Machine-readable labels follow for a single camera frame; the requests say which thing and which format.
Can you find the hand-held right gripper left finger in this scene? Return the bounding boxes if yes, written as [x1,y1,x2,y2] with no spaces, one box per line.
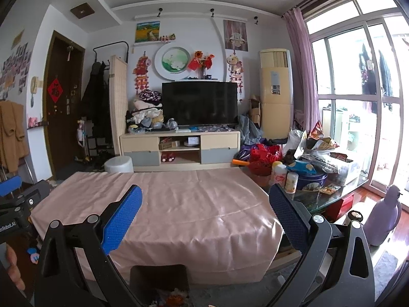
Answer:
[33,184,146,307]

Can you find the purple curtain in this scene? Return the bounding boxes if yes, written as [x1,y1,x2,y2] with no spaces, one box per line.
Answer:
[283,8,320,131]

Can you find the hanging scroll picture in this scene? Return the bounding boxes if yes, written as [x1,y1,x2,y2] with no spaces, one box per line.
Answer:
[223,19,249,52]

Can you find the glass sliding balcony door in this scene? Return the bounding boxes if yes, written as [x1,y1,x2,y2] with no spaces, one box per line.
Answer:
[303,0,409,212]

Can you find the blue cookie tin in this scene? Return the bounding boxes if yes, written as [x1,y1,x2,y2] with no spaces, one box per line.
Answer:
[292,169,328,193]

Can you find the hanging laundry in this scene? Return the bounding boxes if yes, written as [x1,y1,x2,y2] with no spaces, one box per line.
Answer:
[358,43,394,97]

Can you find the beige television cabinet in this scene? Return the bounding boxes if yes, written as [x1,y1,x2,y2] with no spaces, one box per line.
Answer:
[120,130,241,171]

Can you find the dark wooden door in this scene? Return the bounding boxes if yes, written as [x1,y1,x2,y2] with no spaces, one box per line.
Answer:
[42,30,86,180]

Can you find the glass coffee table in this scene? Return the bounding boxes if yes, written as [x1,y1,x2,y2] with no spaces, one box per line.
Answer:
[262,173,369,214]

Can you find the round white wall art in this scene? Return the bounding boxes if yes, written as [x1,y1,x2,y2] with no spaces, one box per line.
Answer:
[155,42,200,80]

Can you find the cardboard boxes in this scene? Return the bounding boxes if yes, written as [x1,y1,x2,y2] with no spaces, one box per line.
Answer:
[249,96,262,126]

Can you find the clear plastic storage box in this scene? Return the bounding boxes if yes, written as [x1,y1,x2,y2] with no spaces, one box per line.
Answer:
[329,158,363,187]

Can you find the red mesh bag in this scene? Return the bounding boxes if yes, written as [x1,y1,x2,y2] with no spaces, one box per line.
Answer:
[249,144,283,176]

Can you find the white bottle yellow label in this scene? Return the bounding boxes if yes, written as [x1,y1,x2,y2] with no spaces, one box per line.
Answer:
[285,172,299,194]

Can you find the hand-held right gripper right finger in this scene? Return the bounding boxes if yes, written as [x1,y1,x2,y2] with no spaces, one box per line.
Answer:
[267,183,377,307]

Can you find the pink hanging ornament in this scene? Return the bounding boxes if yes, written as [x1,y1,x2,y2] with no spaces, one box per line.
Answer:
[226,54,245,103]

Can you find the person's left hand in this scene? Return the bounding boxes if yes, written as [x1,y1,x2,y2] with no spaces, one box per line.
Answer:
[5,245,28,291]

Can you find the red diamond door decoration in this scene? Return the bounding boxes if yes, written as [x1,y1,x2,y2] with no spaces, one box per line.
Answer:
[47,77,63,103]

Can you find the black hanging coats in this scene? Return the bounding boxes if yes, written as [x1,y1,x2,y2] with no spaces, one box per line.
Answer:
[80,61,112,144]

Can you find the white plastic bag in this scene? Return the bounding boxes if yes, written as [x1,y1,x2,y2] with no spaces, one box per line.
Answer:
[283,129,308,155]

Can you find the brown square ceiling light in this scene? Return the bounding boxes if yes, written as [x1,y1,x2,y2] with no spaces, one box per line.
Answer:
[70,3,95,20]

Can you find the white round stool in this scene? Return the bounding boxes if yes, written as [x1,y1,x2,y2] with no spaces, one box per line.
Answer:
[104,156,134,174]

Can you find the white bottle pink label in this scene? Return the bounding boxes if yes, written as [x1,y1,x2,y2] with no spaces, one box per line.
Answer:
[271,163,288,187]

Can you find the red box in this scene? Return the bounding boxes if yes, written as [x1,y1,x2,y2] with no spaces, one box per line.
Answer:
[332,195,355,220]

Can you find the pile of snack bags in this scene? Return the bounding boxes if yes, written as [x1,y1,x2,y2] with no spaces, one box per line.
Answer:
[300,120,344,170]

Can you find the beige standing air conditioner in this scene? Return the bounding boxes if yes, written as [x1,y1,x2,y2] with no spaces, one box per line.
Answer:
[259,49,294,139]

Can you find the red fish hanging ornament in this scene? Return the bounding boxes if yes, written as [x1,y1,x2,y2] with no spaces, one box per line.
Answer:
[132,51,154,98]

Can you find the wall photo collage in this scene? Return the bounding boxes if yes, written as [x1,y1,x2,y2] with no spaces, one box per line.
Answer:
[0,46,31,100]

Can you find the landscape painting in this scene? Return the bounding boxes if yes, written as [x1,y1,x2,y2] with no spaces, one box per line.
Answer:
[135,21,160,43]

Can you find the brown coat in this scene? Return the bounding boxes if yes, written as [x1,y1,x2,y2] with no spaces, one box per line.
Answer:
[0,100,29,172]

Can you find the black coat rack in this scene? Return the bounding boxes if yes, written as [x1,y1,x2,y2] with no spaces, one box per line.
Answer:
[93,41,130,71]

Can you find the pile of clothes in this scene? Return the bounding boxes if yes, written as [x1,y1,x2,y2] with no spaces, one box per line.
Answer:
[126,90,165,133]

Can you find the pink tablecloth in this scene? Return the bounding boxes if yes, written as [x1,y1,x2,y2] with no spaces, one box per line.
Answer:
[30,168,283,287]

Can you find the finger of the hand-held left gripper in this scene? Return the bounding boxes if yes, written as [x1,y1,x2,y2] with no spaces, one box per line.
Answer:
[0,175,23,199]
[13,180,52,227]

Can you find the beige folding screen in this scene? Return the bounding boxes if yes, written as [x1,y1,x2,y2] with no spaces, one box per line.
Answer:
[109,55,129,157]

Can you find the purple thermos jug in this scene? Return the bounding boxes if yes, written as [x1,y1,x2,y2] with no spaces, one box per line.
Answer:
[364,185,402,247]

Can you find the small plush toy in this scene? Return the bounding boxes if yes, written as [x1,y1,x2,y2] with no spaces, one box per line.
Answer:
[26,246,41,264]

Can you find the vase with sunflower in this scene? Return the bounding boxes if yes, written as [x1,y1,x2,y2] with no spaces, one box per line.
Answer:
[193,50,214,80]

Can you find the black trash bin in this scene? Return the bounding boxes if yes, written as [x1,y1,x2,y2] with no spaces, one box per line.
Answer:
[129,264,190,307]

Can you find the black flat television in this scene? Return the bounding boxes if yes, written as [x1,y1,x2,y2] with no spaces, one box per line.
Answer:
[161,81,238,127]

